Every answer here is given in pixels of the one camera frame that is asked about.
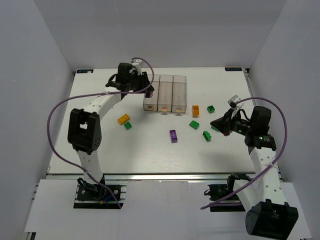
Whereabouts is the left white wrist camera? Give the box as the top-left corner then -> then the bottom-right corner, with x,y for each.
131,58 -> 143,75

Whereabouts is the left blue corner label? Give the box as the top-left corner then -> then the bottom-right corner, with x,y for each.
76,69 -> 94,74

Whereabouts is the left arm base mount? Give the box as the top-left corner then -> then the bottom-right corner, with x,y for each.
73,177 -> 126,210

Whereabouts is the green lego centre two-by-two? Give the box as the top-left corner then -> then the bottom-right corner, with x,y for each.
189,120 -> 200,130

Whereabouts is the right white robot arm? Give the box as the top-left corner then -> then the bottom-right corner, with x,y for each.
210,106 -> 299,240

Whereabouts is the purple cable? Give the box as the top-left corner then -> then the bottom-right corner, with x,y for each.
199,96 -> 288,210
47,57 -> 155,209

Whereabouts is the aluminium front rail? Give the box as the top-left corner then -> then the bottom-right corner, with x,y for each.
44,172 -> 283,183

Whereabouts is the purple small lego brick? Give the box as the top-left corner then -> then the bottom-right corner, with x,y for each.
145,91 -> 153,98

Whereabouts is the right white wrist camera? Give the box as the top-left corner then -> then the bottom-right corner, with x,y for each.
227,95 -> 244,119

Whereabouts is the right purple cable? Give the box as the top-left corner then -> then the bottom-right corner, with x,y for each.
199,96 -> 288,210

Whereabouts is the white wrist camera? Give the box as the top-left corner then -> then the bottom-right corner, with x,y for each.
131,58 -> 143,75
227,95 -> 244,119

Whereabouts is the yellow long lego brick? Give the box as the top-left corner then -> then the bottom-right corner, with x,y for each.
117,114 -> 130,126

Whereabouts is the orange curved lego brick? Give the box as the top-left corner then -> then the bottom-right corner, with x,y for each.
191,105 -> 200,118

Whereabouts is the blue corner label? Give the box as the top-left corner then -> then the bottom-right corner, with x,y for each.
76,69 -> 94,74
224,67 -> 243,72

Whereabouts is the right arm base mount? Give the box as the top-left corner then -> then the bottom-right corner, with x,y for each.
204,173 -> 252,213

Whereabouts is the green curved lego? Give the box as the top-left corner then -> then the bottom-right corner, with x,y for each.
202,131 -> 212,142

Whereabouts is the purple long lego brick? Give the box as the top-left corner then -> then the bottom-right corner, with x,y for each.
169,129 -> 178,143

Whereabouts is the right blue corner label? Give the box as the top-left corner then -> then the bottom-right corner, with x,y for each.
224,67 -> 243,72

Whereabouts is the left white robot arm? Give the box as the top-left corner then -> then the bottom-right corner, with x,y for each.
67,57 -> 155,185

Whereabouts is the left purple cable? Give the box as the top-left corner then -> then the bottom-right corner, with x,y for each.
47,57 -> 155,209

